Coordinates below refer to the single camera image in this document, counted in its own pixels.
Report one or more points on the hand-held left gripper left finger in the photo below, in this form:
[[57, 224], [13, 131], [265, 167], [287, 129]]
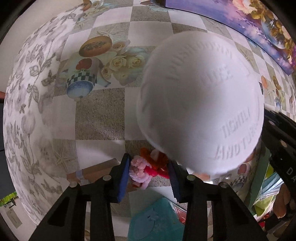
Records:
[[122, 178]]

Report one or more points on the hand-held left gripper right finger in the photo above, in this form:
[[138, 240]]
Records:
[[174, 183]]

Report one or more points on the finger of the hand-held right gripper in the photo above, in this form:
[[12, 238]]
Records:
[[279, 129]]

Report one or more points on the red and pink fuzzy scrunchie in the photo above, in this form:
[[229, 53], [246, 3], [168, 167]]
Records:
[[143, 169]]

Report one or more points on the person's right hand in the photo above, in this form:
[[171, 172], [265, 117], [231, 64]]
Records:
[[281, 201]]

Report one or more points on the blue face mask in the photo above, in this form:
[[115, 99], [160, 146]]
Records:
[[271, 185]]

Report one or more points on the lime green cloth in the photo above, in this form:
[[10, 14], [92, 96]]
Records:
[[266, 204]]

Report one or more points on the teal plush container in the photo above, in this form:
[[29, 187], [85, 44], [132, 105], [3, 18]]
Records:
[[152, 220]]

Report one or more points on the white capped pill bottle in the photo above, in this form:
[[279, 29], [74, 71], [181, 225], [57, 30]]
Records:
[[198, 97]]

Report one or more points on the green printed box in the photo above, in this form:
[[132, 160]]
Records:
[[9, 199]]

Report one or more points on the white paper sheet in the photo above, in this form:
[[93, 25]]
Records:
[[13, 217]]

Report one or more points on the flower painting canvas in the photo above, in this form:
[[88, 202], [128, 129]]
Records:
[[242, 18]]

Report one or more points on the grey floral tablecloth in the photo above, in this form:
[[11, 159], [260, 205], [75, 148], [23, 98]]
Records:
[[30, 104]]

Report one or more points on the dark cabinet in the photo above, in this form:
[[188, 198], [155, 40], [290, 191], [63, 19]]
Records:
[[1, 162]]

